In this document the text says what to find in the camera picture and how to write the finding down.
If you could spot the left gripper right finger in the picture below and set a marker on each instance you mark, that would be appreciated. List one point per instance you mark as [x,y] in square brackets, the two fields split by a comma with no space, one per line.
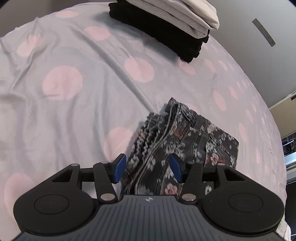
[229,200]

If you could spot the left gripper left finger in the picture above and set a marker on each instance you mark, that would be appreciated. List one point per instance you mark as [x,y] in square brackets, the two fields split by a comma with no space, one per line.
[69,199]

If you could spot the dark floral pants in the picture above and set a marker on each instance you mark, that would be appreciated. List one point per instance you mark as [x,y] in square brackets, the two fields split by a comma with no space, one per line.
[179,130]

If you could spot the folded black clothes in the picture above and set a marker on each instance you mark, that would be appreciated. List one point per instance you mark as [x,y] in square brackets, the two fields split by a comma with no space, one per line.
[183,44]

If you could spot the folded white clothes stack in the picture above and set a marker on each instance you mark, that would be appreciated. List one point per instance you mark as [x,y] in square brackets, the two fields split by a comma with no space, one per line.
[195,17]

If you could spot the cream door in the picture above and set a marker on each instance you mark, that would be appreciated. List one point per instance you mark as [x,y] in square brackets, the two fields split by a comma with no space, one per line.
[284,114]

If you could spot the pink dotted bed sheet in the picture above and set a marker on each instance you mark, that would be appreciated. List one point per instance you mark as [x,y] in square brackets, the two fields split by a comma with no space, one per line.
[76,85]

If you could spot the grey wall switch plate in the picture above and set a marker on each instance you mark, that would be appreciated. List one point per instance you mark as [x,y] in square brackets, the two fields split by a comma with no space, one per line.
[264,32]

